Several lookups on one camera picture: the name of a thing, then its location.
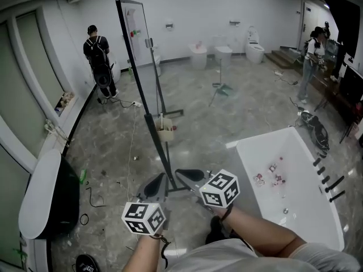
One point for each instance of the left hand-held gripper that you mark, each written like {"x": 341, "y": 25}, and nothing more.
{"x": 143, "y": 218}

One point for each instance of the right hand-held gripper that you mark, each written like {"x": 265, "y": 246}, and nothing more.
{"x": 219, "y": 188}

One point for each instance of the white plastic holder bin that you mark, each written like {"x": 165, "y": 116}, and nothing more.
{"x": 164, "y": 133}

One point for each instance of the white plastic tube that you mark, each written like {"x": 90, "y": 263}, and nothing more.
{"x": 161, "y": 120}

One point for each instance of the person's right forearm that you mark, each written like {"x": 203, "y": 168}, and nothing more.
{"x": 255, "y": 231}

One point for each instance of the person's left forearm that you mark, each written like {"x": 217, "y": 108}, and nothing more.
{"x": 144, "y": 254}

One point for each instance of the whiteboard on black stand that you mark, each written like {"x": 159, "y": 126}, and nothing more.
{"x": 133, "y": 52}

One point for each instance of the person's dark shoe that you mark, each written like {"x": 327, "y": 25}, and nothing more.
{"x": 215, "y": 231}

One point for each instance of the red white packet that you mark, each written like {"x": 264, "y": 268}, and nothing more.
{"x": 259, "y": 179}
{"x": 273, "y": 167}
{"x": 279, "y": 180}

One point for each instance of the green bottle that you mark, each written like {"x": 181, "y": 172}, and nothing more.
{"x": 83, "y": 176}

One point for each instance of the person's grey shirt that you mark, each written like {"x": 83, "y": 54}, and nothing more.
{"x": 227, "y": 261}

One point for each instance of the black round device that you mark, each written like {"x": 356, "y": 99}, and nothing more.
{"x": 86, "y": 263}

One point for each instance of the window sill clutter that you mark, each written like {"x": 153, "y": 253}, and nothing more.
{"x": 65, "y": 102}

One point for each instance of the white toilet with tank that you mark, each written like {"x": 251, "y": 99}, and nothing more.
{"x": 222, "y": 52}

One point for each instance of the black backpack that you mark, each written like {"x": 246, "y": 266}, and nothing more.
{"x": 317, "y": 129}

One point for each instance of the black peg rack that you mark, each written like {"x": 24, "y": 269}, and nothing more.
{"x": 326, "y": 180}

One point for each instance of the tall white smart toilet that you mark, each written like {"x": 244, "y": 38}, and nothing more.
{"x": 254, "y": 48}

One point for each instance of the white tissue holder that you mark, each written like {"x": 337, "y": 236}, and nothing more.
{"x": 169, "y": 26}

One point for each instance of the brown steps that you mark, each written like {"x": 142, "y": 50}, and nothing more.
{"x": 282, "y": 57}

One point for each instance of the white paper sheet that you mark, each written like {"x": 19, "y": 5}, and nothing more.
{"x": 131, "y": 30}

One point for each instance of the dark side table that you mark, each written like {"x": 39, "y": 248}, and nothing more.
{"x": 331, "y": 89}

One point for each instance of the black monitor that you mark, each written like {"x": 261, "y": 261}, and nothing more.
{"x": 351, "y": 85}

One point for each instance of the white door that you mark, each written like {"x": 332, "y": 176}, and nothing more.
{"x": 307, "y": 24}

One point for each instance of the black curtain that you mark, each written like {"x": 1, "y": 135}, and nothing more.
{"x": 346, "y": 24}

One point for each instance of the small wall shelf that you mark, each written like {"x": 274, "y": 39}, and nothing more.
{"x": 234, "y": 23}

